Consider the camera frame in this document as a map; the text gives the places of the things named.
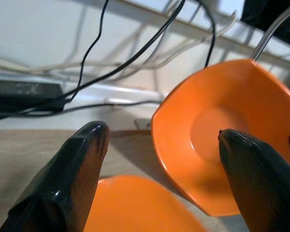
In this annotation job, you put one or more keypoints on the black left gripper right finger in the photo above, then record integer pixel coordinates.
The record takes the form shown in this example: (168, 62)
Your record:
(256, 181)

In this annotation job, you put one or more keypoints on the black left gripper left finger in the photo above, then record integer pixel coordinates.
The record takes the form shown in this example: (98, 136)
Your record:
(62, 181)

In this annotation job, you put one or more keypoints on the orange plastic plate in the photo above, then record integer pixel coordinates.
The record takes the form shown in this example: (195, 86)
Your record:
(135, 205)

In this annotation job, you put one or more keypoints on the orange plastic bowl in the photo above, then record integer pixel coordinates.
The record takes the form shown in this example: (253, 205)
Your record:
(207, 96)

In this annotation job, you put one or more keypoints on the beige woven placemat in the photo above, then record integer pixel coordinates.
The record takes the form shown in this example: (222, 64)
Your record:
(26, 157)

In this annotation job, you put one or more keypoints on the slim black power adapter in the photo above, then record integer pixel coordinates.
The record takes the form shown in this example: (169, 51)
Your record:
(19, 91)

